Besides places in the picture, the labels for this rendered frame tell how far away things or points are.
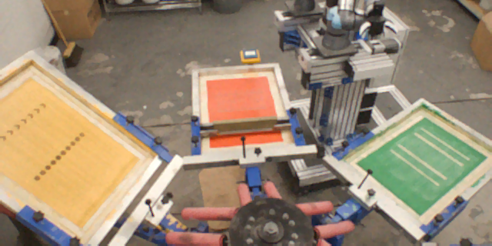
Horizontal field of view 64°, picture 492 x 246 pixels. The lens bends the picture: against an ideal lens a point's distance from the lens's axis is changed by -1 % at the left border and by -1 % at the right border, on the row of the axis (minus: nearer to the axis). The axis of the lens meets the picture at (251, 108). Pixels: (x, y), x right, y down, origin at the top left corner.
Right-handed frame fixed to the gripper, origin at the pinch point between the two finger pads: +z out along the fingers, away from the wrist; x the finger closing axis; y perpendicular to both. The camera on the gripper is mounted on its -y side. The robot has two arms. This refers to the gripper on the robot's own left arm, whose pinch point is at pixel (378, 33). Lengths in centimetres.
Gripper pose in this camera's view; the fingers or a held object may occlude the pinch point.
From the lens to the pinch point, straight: 178.6
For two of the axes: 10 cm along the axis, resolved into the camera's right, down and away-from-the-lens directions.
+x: -9.8, 0.0, 2.0
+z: -1.5, 6.6, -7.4
